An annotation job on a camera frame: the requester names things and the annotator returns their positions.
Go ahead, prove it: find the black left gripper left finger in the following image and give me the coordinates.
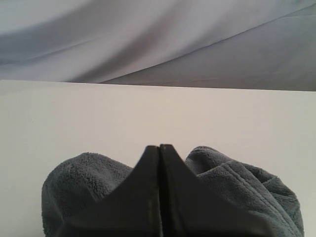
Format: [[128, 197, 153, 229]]
[[57, 146, 162, 237]]

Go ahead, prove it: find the grey fleece cloth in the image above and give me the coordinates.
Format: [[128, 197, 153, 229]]
[[41, 146, 304, 237]]

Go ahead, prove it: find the grey fabric backdrop curtain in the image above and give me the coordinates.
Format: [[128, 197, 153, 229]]
[[0, 0, 316, 91]]

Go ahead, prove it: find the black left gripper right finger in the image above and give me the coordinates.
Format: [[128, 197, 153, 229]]
[[159, 145, 269, 237]]

